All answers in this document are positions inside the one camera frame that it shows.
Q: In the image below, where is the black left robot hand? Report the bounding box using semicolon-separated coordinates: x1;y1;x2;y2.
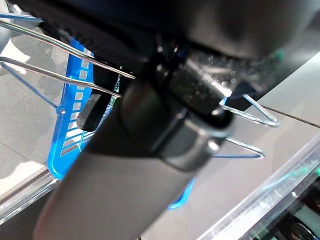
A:
7;0;320;240

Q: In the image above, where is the silver left robot leg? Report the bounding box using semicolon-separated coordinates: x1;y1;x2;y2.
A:
0;0;32;76

